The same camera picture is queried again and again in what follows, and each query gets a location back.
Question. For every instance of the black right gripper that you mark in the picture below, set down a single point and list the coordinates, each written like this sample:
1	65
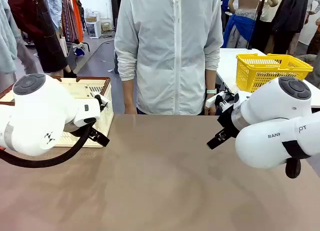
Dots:
226	121

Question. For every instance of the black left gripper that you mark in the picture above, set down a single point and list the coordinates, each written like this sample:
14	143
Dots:
90	121

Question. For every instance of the person's right forearm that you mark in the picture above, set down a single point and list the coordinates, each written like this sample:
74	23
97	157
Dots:
128	91

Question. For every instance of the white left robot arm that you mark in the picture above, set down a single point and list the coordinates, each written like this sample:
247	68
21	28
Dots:
37	116

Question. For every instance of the person's left forearm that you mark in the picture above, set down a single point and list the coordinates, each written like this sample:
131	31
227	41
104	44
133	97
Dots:
210	79

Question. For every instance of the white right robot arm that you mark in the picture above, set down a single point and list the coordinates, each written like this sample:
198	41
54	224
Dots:
270	103

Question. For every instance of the cream folding shopping basket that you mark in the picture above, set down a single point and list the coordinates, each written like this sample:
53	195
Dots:
82	87

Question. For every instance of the yellow plastic basket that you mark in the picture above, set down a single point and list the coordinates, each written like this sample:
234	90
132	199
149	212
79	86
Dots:
252	73

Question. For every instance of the person's left hand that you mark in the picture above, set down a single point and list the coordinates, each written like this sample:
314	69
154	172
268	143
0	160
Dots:
211	111

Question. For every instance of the person's right hand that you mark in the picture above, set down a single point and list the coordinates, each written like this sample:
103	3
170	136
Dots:
130	109

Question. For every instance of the white wristwatch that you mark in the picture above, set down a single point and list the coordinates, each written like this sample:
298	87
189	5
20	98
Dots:
211	91

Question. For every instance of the white side table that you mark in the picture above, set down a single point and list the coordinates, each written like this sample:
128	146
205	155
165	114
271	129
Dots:
227	63

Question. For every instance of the person in white jacket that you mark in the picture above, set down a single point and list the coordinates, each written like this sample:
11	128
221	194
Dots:
170	53

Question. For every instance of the small white cabinet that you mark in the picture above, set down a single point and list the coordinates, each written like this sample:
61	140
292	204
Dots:
95	28

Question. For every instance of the cardboard box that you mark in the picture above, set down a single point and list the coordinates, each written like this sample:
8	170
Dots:
106	26

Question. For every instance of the bare mannequin with blue wrap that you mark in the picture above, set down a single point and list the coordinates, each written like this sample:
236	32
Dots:
240	28

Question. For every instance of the striped colourful garment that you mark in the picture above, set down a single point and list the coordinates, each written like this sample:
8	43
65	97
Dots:
68	21

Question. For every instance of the orange hanging garment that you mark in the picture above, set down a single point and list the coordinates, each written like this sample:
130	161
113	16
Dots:
78	18

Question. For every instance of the mannequin in dark apron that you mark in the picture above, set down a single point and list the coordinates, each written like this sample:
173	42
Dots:
32	28

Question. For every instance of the light blue fleece garment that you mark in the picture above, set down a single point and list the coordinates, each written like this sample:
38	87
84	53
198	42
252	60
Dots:
7	41

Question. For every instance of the light blue hanging shirt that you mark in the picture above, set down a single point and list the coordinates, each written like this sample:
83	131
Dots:
53	6

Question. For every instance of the black hanging coat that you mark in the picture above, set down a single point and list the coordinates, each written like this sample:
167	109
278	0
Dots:
290	13

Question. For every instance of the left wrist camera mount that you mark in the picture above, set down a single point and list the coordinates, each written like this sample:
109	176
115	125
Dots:
100	101

